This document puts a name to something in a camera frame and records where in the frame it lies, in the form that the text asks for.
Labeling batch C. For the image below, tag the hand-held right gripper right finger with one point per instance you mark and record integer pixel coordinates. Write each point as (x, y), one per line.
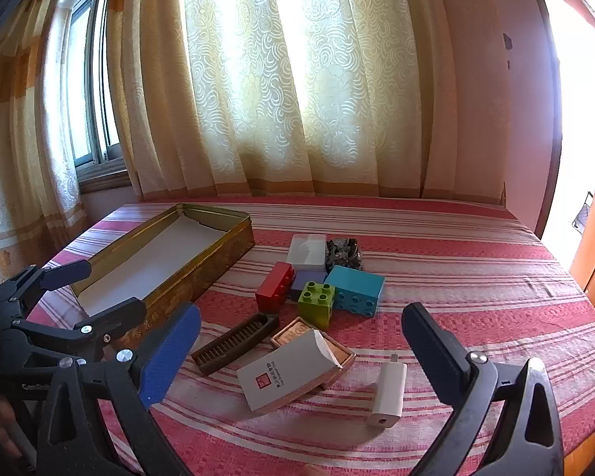
(436, 352)

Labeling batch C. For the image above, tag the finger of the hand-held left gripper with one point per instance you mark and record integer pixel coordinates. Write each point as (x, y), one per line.
(69, 271)
(111, 317)

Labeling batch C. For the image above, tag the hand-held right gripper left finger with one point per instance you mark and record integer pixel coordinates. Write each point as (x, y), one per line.
(171, 352)

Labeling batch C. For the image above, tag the white charger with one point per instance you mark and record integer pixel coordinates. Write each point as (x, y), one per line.
(386, 391)

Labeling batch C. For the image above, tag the gold tin box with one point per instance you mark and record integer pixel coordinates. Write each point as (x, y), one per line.
(203, 267)

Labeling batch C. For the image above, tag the teal toy brick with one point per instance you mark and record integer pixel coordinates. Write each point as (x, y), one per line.
(354, 282)

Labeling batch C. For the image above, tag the white card box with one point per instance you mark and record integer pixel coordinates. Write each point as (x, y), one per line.
(282, 377)

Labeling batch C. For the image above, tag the red toy brick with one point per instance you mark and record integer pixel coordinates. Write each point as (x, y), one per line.
(272, 290)

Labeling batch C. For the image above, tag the green toy brick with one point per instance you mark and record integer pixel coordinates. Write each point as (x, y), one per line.
(315, 307)

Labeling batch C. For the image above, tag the black patterned lump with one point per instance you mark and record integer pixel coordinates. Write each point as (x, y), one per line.
(344, 255)

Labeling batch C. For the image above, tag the purple toy brick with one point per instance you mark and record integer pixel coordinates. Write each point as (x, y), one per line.
(307, 277)

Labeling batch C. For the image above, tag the white plastic box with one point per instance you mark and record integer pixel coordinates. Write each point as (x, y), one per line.
(305, 253)

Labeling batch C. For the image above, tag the red striped tablecloth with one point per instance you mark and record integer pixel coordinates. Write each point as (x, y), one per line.
(476, 267)

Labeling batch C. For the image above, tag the wooden window sill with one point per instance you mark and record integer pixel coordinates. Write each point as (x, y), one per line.
(104, 178)

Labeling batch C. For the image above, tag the narrow cream patterned curtain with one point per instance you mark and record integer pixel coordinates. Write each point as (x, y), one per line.
(29, 158)

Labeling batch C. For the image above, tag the window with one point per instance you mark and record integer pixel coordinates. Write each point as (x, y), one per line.
(82, 84)

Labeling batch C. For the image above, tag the dark chair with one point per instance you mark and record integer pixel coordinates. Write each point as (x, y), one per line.
(582, 215)

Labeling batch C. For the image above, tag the wide cream patterned curtain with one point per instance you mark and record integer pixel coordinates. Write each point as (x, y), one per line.
(302, 84)

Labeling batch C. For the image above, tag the dark wooden door frame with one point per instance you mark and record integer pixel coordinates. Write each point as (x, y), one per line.
(550, 158)

